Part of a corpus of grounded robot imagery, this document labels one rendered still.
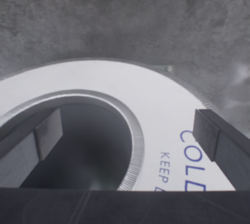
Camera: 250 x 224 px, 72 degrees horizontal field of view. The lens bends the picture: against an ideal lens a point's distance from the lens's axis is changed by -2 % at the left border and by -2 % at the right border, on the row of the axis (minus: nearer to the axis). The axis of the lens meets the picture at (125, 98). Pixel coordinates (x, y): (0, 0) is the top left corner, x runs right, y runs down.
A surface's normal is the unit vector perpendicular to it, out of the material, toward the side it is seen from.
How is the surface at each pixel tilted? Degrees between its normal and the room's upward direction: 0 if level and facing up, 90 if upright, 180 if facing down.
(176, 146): 90
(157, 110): 90
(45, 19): 0
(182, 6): 0
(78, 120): 6
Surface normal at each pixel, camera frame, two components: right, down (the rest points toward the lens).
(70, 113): 0.14, 0.64
